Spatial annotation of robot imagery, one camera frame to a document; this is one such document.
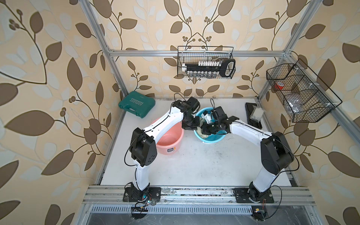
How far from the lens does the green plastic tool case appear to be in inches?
43.1

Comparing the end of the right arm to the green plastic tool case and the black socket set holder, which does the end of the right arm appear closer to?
the black socket set holder

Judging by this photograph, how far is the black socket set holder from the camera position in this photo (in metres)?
0.82

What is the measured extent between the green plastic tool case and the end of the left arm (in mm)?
451

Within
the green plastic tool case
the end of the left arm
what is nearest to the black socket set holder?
the end of the left arm

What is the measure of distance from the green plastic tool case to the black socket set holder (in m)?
0.45

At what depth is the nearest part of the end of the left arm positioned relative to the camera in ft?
2.02

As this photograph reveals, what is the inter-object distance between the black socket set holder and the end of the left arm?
0.25 meters
